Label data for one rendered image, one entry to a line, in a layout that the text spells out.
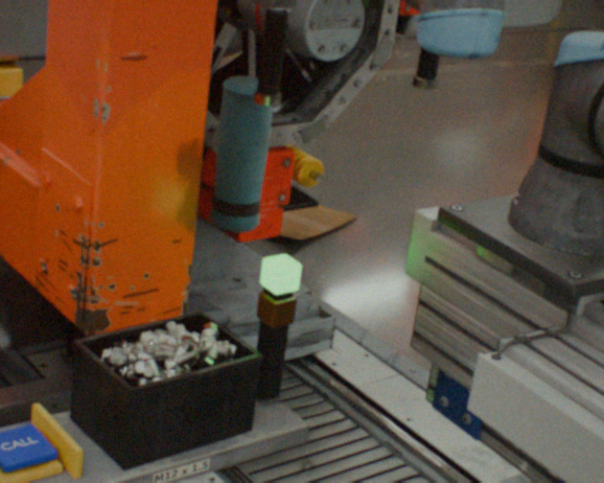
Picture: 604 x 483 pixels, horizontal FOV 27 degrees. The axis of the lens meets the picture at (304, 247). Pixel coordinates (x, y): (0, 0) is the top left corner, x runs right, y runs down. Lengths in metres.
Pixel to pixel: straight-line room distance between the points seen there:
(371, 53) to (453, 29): 1.29
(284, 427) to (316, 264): 1.61
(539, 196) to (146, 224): 0.55
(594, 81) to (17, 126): 0.87
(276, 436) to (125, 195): 0.37
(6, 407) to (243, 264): 0.99
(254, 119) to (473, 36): 1.02
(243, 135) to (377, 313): 1.05
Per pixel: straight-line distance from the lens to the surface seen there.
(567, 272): 1.35
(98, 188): 1.62
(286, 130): 2.32
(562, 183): 1.40
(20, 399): 1.82
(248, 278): 2.61
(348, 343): 2.73
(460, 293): 1.53
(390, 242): 3.48
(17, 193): 1.84
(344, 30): 2.14
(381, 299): 3.13
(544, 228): 1.41
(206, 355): 1.59
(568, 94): 1.38
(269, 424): 1.69
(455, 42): 1.12
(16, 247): 1.87
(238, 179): 2.14
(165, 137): 1.64
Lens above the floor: 1.33
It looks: 23 degrees down
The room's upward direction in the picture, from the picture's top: 8 degrees clockwise
